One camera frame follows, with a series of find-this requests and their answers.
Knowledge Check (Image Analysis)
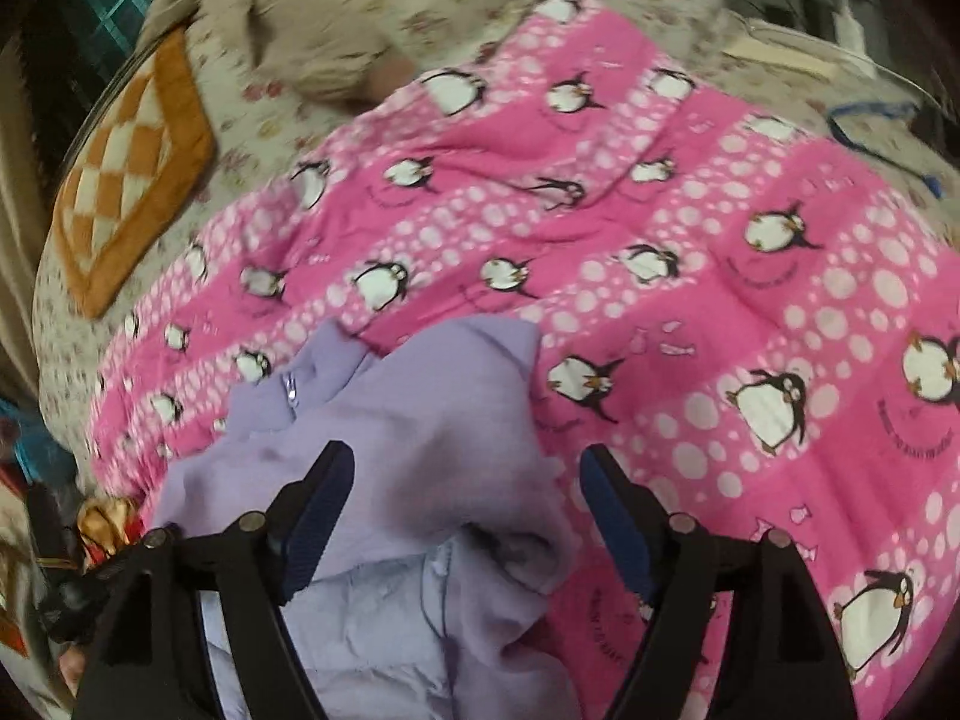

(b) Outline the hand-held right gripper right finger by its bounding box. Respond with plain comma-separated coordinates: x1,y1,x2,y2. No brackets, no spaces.
581,442,860,720

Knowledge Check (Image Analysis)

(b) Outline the orange red patterned cloth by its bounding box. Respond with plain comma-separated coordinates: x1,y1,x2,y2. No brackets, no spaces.
75,499,143,571

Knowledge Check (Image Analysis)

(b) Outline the floral bed quilt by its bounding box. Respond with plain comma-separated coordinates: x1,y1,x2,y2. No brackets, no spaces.
34,0,960,466

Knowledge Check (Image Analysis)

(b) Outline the pink penguin print blanket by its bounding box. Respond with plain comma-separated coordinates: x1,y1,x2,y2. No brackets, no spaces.
86,0,960,720

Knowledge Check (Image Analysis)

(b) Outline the beige curtain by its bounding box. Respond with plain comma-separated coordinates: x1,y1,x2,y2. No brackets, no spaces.
0,82,53,406

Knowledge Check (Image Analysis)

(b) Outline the blue cable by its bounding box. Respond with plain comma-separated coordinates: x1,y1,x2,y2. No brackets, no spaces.
825,97,946,200

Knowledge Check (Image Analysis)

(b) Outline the blue plastic bag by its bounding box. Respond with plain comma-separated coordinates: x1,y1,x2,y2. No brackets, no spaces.
0,397,72,485

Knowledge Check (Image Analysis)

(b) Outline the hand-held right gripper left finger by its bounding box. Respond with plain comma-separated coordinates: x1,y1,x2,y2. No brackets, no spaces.
71,441,355,720

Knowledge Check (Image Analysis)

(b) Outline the beige garment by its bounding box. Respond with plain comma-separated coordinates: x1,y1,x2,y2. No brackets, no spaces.
142,0,601,110

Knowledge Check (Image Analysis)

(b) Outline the orange checkered mat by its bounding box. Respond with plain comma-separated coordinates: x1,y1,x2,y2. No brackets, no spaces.
51,30,218,320

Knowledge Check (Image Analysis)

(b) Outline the lavender fleece garment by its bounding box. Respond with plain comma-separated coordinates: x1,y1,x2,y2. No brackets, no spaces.
142,315,601,720

